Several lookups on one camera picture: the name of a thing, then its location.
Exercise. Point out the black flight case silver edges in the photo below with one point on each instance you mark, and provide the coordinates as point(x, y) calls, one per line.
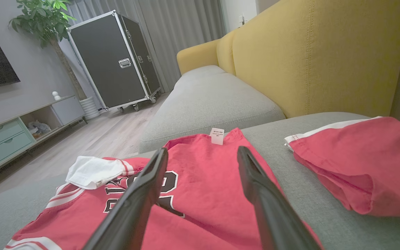
point(106, 62)

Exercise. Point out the mint and wood tv cabinet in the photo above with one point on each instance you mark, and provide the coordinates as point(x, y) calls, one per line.
point(9, 139)

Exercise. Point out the red jersey with white sleeves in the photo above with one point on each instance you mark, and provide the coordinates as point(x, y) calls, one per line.
point(207, 194)

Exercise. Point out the red shorts with white stripe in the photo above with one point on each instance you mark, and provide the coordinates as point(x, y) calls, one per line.
point(366, 166)

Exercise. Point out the green leafy indoor tree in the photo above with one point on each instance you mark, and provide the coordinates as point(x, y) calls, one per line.
point(43, 21)

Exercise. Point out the crumpled items in cabinet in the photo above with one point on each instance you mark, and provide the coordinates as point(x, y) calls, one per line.
point(39, 129)

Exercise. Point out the yellow sofa backrest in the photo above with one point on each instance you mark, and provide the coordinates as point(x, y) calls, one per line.
point(307, 55)

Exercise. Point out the white ribbed plant pot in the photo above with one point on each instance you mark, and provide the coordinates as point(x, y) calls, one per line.
point(90, 108)

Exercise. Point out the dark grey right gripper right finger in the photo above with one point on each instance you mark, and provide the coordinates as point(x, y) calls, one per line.
point(276, 218)

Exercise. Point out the white wall socket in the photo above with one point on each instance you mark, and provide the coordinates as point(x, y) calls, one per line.
point(242, 19)

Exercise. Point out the large grey sofa seat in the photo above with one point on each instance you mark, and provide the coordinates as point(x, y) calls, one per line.
point(325, 215)

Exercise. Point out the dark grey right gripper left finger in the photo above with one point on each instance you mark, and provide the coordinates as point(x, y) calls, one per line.
point(130, 215)

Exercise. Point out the light grey sofa seat cushion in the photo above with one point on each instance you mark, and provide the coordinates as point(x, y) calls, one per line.
point(210, 100)

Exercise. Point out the small white figurine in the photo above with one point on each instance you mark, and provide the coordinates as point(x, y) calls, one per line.
point(56, 96)

